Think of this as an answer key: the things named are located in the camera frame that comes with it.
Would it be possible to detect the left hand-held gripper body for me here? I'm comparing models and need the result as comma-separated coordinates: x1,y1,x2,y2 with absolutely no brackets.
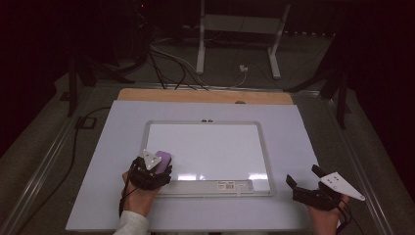
129,149,172,191

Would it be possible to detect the person's left hand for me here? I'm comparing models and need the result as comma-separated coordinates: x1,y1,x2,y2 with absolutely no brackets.
120,171,161,217

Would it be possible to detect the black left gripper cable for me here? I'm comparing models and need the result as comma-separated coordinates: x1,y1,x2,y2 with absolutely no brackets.
118,182,138,218

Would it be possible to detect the black floor socket box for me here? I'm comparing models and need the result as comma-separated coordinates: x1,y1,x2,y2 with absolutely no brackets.
74,116,98,130

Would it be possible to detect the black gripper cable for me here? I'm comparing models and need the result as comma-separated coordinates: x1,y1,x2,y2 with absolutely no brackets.
335,201,354,235
118,182,138,218

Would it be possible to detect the person's right hand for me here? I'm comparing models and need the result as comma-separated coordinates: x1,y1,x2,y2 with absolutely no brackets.
307,195,350,235

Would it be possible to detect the black floor cable bundle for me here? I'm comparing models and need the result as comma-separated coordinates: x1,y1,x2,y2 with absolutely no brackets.
147,40,209,91

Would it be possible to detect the white whiteboard with grey frame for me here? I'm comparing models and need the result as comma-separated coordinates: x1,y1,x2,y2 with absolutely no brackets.
142,120,274,198

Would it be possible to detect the long black floor cable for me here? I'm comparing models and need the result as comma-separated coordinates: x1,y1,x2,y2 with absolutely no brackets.
15,106,112,235

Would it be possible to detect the white power strip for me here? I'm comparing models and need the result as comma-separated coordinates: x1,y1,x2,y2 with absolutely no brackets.
283,29,337,37

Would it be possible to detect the purple whiteboard eraser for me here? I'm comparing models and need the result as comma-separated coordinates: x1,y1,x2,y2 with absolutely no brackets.
155,150,172,175

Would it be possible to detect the metal floor rail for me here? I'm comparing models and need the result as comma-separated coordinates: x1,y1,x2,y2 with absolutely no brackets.
321,96,396,235
0,85,96,235

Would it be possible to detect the black tripod stand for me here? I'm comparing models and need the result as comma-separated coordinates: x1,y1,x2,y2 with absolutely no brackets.
283,63,352,130
59,53,135,118

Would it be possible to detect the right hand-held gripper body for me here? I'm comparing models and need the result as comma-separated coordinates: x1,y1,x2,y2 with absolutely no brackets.
292,171,366,212

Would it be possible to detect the dark equipment rack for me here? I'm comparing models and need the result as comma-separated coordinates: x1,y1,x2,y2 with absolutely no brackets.
97,0,155,68

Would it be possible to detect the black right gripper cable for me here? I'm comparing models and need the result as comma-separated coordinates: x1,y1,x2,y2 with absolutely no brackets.
335,201,354,235

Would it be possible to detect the white metal stand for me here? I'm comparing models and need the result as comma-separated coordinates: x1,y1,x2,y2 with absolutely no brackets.
195,0,292,80

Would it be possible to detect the white plug with cable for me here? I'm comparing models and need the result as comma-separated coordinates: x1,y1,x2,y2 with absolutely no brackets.
228,64,250,89

